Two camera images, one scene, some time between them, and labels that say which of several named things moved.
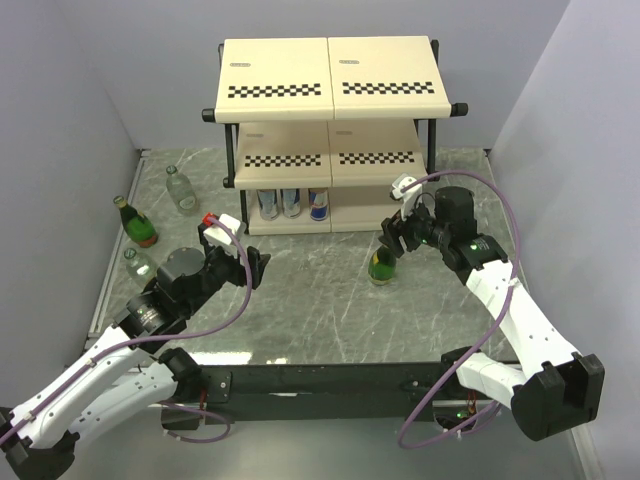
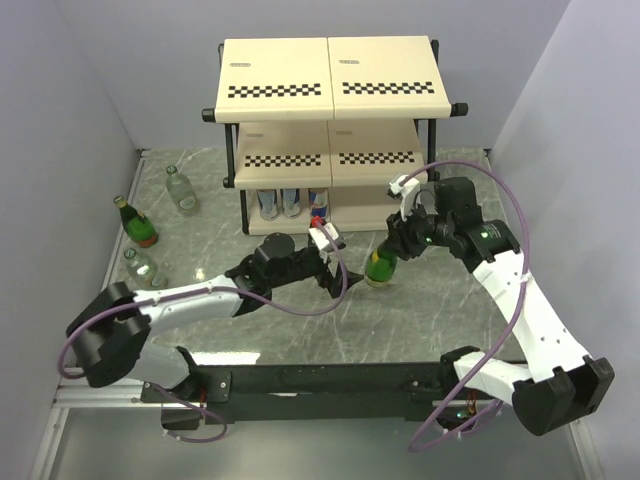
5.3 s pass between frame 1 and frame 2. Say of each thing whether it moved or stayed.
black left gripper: moved
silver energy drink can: stayed
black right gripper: stayed
